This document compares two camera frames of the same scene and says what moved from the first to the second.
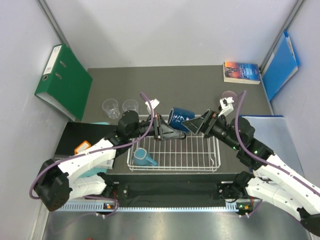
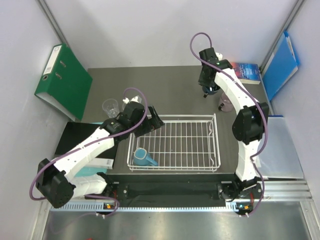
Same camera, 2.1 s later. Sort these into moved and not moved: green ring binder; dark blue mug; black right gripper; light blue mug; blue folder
Moved: dark blue mug; black right gripper
Not moved: light blue mug; green ring binder; blue folder
